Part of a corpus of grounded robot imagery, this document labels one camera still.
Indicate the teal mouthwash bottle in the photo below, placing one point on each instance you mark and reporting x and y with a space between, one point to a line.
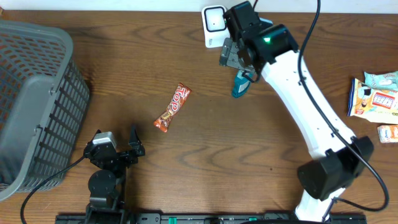
242 82

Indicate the orange tissue pack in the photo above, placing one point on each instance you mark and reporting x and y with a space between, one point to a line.
388 133

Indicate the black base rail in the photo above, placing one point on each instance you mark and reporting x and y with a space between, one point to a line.
156 218

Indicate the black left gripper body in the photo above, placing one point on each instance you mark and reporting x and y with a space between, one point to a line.
125 159

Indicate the orange chocolate bar wrapper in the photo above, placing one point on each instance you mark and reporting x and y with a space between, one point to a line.
179 98

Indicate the yellow snack bag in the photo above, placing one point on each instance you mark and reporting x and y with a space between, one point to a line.
376 106

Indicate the grey plastic mesh basket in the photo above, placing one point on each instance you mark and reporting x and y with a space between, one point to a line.
44 99

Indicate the white barcode scanner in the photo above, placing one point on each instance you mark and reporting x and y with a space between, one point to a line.
214 26

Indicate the teal wet wipes pack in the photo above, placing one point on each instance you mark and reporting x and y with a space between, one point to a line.
387 81

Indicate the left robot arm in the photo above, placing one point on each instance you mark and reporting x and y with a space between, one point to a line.
107 185

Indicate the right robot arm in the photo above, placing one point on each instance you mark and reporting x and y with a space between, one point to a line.
338 156

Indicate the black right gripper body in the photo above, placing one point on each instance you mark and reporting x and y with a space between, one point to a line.
230 50

